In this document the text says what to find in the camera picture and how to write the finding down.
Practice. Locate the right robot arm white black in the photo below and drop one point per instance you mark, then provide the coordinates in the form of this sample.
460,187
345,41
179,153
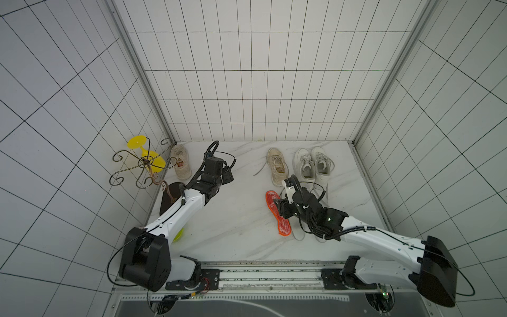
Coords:
422,265

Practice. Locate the white leather sneaker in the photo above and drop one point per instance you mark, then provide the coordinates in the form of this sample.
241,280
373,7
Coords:
324,166
304,167

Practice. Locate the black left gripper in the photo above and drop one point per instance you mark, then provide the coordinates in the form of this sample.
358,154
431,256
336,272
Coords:
227,176

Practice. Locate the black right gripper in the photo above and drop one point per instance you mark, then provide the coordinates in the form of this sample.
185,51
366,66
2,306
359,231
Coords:
285,207

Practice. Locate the aluminium mounting rail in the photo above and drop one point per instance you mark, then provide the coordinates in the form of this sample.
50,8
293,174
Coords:
301,276

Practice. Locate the green plastic bowl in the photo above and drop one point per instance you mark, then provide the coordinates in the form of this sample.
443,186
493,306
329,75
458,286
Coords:
178,235

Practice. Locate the grey shoe insole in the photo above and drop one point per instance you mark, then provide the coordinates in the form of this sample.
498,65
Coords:
324,202
298,233

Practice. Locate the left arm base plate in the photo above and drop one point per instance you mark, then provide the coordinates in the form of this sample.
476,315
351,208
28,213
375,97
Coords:
202,279

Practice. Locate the red translucent shoe insole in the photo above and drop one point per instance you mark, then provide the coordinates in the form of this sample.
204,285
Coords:
283,225

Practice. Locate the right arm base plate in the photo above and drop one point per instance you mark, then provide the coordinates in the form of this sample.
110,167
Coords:
333,279

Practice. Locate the beige sneaker red label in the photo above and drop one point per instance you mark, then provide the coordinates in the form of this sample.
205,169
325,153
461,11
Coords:
180,156
278,167

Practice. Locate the scrolled metal wire stand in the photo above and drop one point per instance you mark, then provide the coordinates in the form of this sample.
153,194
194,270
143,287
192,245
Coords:
140,155

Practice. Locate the dark oval stand base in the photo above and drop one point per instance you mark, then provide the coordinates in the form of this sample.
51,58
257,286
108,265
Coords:
168,198

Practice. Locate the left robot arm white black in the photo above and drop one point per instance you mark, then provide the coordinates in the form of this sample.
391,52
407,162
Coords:
146,260

